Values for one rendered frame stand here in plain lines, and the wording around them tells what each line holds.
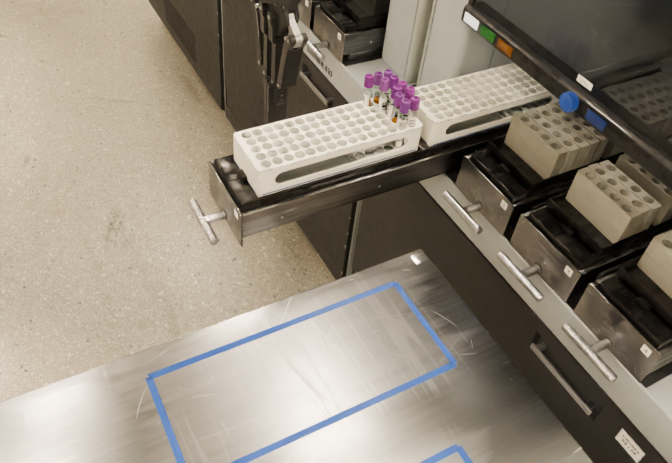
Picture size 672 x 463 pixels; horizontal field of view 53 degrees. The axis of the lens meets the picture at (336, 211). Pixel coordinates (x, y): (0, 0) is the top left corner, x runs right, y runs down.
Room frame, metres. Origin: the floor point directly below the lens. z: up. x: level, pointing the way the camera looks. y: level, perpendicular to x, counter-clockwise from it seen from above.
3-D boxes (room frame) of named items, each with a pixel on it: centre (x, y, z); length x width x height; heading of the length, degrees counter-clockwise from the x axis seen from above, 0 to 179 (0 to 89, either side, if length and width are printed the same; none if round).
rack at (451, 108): (1.02, -0.24, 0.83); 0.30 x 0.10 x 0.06; 124
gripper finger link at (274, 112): (0.79, 0.10, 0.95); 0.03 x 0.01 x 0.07; 124
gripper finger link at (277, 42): (0.78, 0.10, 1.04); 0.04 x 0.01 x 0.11; 124
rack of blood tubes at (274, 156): (0.85, 0.02, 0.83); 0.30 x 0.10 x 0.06; 124
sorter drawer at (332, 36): (1.48, -0.20, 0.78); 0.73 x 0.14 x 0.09; 124
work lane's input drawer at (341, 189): (0.92, -0.09, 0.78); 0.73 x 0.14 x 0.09; 124
